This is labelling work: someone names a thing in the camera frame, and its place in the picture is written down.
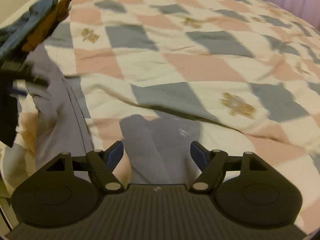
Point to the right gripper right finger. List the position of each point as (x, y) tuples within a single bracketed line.
[(211, 165)]

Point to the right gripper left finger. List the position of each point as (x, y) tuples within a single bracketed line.
[(101, 166)]

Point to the grey sweatshirt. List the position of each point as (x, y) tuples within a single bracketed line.
[(155, 151)]

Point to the black garment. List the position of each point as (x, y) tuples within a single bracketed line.
[(9, 113)]

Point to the blue denim jeans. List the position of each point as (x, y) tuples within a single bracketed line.
[(12, 35)]

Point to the brown garment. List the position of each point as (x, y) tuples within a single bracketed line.
[(46, 27)]

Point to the checkered pastel quilt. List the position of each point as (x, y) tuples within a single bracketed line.
[(251, 83)]

